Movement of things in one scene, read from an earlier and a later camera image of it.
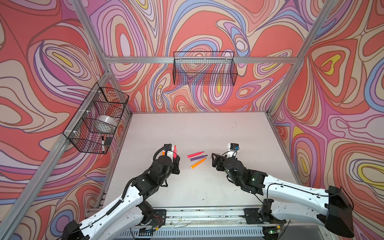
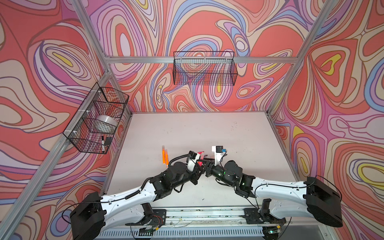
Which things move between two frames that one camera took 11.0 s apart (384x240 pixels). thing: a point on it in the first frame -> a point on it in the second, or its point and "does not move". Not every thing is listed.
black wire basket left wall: (93, 127) does not move
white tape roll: (106, 122) does not move
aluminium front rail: (222, 217) does not move
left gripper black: (175, 165) -> (195, 176)
